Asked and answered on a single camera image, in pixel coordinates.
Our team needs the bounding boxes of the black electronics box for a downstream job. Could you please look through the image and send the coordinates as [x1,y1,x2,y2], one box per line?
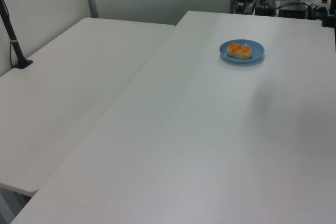
[278,2,308,19]

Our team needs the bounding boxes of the orange glazed bread loaf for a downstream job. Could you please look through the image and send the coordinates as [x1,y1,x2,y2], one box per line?
[226,42,253,59]

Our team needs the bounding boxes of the blue round plate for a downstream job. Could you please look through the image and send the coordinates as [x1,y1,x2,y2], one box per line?
[219,39,265,64]

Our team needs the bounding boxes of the thin black stand cable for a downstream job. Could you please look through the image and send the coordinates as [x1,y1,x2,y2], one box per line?
[9,40,16,68]

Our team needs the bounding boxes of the small black box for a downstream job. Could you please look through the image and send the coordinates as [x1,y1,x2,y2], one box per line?
[255,6,274,16]

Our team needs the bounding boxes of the black camera stand pole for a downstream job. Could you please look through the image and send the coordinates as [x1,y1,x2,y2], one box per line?
[0,0,34,70]

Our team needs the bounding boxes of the black table clamp with pole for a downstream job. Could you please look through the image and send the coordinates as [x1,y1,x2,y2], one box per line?
[320,0,336,28]

